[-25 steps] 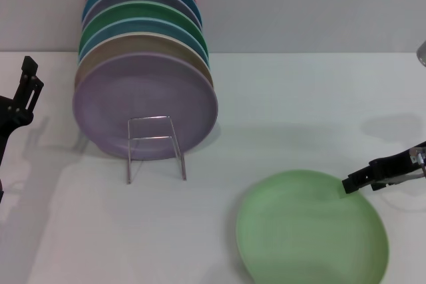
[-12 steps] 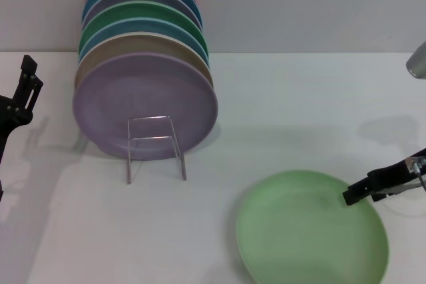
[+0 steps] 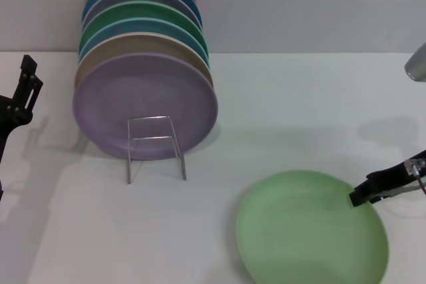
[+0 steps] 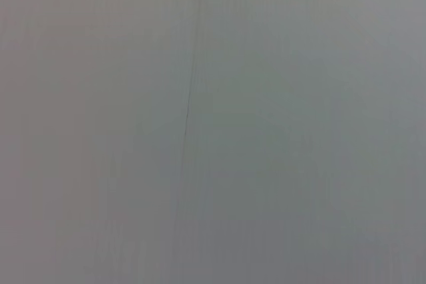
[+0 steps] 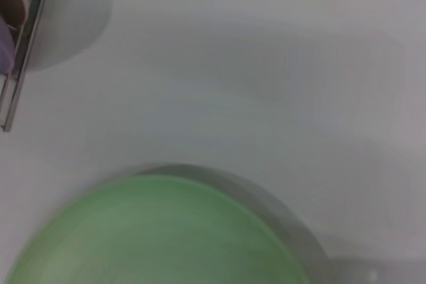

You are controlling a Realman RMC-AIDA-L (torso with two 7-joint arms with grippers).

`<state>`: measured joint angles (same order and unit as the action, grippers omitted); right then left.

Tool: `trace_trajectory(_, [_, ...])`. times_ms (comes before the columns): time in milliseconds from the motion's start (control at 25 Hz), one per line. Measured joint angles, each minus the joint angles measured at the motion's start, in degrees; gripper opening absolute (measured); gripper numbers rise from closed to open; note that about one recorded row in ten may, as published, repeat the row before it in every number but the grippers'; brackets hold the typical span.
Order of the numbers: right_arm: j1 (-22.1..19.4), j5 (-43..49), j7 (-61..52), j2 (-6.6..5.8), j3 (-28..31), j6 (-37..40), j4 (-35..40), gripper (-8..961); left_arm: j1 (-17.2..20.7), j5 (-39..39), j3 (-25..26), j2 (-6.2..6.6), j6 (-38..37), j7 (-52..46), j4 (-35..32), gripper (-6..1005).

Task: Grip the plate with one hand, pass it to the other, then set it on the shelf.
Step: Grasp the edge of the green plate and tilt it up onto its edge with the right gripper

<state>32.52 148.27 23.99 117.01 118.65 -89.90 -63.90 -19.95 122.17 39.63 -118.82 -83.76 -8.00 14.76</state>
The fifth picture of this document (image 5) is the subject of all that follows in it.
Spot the light green plate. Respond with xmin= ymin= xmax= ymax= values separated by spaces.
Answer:
xmin=0 ymin=174 xmax=314 ymax=284

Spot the lilac plate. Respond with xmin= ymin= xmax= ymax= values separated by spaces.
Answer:
xmin=0 ymin=16 xmax=16 ymax=77

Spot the metal wire plate rack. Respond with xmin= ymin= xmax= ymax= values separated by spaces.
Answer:
xmin=0 ymin=0 xmax=56 ymax=132

